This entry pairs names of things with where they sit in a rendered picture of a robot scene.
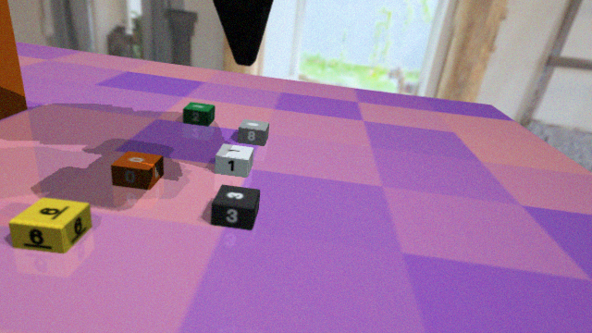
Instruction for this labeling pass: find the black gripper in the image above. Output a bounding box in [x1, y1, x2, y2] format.
[213, 0, 274, 67]

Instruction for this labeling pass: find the yellow block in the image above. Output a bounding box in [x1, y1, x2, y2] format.
[8, 198, 93, 253]

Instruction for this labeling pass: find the green block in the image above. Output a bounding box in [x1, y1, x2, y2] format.
[183, 103, 216, 127]

